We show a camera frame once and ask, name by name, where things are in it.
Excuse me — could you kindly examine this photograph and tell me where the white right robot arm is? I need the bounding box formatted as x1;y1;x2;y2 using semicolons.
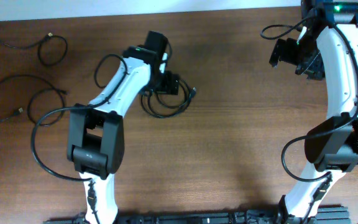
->
246;1;358;223

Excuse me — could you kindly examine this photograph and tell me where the black USB cable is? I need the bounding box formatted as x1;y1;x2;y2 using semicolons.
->
0;73;69;127
140;76;198;119
0;11;69;68

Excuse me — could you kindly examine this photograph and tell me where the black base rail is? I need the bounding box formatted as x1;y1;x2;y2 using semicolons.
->
44;205;351;224

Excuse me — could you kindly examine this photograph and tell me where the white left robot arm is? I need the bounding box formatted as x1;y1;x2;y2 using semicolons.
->
30;31;193;223

